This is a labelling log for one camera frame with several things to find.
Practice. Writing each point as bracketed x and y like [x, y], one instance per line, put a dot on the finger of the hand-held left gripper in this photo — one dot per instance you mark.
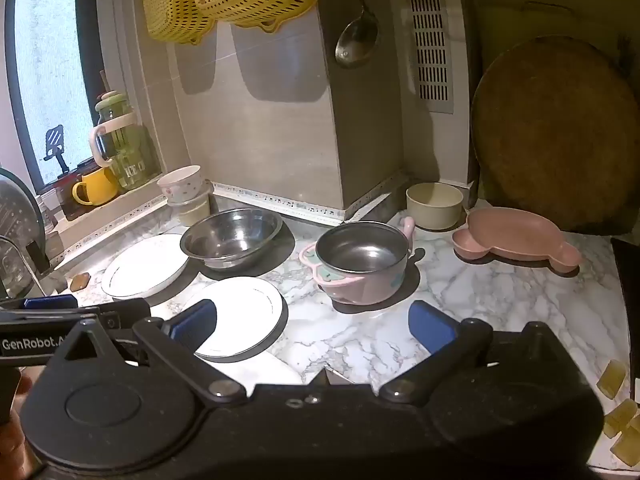
[125, 312]
[50, 302]

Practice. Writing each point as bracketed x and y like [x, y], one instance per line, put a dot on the white plate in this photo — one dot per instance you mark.
[145, 265]
[245, 315]

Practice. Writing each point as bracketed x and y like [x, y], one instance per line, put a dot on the pink pot with steel interior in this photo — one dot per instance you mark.
[360, 260]

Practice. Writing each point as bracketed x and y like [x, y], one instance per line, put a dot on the round wooden cutting board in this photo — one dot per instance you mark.
[555, 135]

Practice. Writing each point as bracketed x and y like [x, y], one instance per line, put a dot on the stainless steel bowl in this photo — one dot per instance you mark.
[230, 237]

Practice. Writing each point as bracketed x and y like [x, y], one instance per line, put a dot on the chrome faucet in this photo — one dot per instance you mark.
[12, 265]

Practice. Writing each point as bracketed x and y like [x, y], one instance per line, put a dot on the yellow mug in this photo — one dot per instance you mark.
[100, 186]

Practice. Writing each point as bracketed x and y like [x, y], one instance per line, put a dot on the small brown pad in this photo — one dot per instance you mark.
[80, 281]

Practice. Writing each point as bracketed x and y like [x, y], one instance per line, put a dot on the white vent grille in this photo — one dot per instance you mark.
[430, 40]

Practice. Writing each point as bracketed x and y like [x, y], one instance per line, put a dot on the green glass pitcher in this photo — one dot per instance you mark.
[127, 145]

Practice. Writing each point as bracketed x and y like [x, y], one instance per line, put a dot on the dark brown box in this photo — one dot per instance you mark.
[67, 205]

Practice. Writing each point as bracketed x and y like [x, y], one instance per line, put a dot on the pink bear-shaped plate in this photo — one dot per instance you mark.
[515, 237]

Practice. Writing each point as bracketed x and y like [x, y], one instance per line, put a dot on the cream bowl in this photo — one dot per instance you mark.
[434, 207]

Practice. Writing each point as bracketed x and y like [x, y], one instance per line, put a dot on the cream cup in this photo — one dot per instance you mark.
[194, 214]

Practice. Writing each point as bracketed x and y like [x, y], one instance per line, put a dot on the steel ladle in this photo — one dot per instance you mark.
[356, 40]

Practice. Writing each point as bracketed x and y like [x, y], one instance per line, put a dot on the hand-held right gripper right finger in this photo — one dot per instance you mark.
[430, 327]

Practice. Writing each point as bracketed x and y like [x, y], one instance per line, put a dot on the person's left hand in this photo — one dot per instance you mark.
[20, 390]

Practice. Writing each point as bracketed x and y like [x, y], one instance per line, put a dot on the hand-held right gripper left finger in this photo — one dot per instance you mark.
[192, 325]

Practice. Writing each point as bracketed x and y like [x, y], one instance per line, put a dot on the window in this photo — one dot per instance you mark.
[45, 60]

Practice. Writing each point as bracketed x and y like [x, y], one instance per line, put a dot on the yellow sponge piece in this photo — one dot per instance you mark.
[629, 445]
[611, 379]
[620, 416]

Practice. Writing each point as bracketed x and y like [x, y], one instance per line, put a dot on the black cooktop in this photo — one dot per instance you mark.
[627, 310]

